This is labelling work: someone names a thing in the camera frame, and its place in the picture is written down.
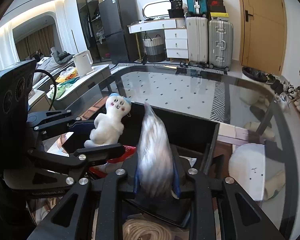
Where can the white suitcase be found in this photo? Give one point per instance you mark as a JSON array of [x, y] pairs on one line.
[[197, 39]]

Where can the white plush doll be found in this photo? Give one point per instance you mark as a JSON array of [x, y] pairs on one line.
[[108, 127]]

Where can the white electric kettle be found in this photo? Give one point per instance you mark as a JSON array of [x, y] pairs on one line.
[[83, 62]]

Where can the grey side cabinet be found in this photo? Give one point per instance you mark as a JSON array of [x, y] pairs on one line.
[[81, 86]]

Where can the red balloon glue packet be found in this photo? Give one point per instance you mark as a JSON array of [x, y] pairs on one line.
[[112, 164]]

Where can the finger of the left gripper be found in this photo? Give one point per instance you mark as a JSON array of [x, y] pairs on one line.
[[81, 159], [49, 124]]

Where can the white drawer unit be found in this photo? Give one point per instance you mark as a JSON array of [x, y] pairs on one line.
[[176, 43]]

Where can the dark glass cabinet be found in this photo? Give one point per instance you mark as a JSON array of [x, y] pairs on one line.
[[93, 32]]

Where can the black refrigerator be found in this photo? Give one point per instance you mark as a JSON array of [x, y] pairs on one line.
[[116, 16]]

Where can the bagged white adidas socks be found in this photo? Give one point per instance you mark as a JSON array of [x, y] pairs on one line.
[[155, 160]]

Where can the white vanity desk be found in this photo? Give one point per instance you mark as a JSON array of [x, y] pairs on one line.
[[172, 23]]

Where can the tan wooden door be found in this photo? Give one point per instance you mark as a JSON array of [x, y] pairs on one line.
[[263, 35]]

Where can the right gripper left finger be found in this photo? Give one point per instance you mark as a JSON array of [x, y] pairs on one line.
[[136, 181]]

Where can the black storage box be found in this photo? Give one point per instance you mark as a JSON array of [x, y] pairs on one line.
[[189, 136]]

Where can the stacked shoe boxes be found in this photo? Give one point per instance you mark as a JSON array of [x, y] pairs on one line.
[[217, 10]]

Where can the black bag on desk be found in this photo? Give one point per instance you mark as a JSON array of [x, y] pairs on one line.
[[176, 10]]

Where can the silver suitcase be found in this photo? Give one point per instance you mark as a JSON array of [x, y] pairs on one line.
[[221, 37]]

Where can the oval vanity mirror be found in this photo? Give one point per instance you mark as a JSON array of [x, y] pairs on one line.
[[157, 9]]

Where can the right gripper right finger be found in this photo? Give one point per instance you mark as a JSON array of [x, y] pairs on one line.
[[176, 180]]

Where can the woven laundry basket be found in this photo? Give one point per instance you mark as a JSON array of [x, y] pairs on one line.
[[155, 48]]

